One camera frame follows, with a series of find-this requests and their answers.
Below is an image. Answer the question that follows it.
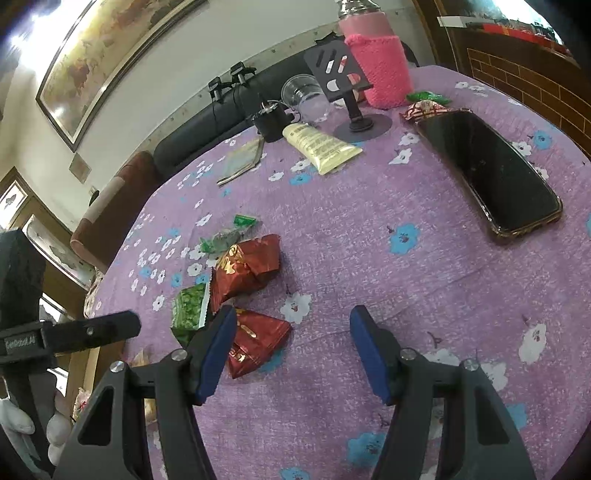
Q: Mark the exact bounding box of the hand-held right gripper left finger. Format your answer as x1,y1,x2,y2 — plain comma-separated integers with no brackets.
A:
53,305,238,480

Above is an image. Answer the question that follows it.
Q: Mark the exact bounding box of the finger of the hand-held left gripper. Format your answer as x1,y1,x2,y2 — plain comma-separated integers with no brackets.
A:
44,310,141,355

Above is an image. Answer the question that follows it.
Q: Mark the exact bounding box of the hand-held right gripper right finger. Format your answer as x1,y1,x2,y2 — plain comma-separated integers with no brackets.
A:
349,305,536,480

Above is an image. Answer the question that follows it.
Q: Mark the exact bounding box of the dark red snack packet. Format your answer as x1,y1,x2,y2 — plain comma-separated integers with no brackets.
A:
210,234,282,312
227,308,293,379

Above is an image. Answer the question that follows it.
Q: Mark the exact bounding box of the person's left hand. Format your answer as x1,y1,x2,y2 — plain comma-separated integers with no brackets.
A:
0,388,72,478

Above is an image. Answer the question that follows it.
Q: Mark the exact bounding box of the wooden glass-door cabinet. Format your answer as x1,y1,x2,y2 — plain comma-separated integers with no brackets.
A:
0,166,100,319

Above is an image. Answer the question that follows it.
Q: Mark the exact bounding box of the green pea snack packet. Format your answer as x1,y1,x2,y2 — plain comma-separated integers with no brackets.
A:
171,282,212,347

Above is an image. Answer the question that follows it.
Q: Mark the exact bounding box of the green clear candy wrapper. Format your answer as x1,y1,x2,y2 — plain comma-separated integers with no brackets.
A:
199,230,243,254

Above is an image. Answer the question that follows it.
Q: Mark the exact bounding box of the brown chair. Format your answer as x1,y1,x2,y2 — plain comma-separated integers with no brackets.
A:
71,151,162,273

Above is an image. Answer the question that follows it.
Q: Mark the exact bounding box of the flat olive pouch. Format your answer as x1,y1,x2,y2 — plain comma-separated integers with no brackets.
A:
217,137,266,186

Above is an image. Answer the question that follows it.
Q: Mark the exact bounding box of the cream yellow tube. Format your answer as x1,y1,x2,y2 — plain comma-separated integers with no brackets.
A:
283,122,363,176

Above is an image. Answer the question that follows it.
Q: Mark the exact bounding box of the black leather sofa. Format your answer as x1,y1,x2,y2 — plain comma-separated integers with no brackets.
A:
154,41,419,181

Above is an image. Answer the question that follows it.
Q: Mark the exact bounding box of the black smartphone brown case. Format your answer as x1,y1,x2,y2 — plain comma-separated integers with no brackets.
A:
413,108,563,238

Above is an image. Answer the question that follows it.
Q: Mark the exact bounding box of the small black container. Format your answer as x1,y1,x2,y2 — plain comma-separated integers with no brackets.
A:
254,102,289,143

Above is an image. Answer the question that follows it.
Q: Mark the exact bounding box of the clear plastic cup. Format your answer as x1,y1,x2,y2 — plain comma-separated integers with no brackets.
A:
281,74,332,125

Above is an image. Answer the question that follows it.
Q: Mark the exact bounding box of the black clamp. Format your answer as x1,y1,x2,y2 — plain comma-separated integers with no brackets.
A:
208,78,232,102
230,64,257,86

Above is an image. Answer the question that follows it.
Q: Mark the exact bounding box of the pink knitted sleeve bottle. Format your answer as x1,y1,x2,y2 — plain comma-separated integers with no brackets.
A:
336,0,414,110

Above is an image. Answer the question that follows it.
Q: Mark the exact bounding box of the black phone stand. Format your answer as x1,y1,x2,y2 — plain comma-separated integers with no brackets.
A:
304,37,393,139

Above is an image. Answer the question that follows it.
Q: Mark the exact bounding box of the wooden brick-pattern cabinet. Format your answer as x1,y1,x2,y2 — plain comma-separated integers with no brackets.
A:
413,0,591,162

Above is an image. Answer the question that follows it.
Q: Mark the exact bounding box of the long white box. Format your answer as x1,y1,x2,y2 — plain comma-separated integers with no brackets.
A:
437,15,483,29

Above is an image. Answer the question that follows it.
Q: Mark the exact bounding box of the small wall plaque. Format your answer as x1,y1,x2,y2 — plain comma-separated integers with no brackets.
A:
69,154,90,184

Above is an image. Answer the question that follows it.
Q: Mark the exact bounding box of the framed wall painting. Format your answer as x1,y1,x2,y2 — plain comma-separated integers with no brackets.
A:
36,0,208,153

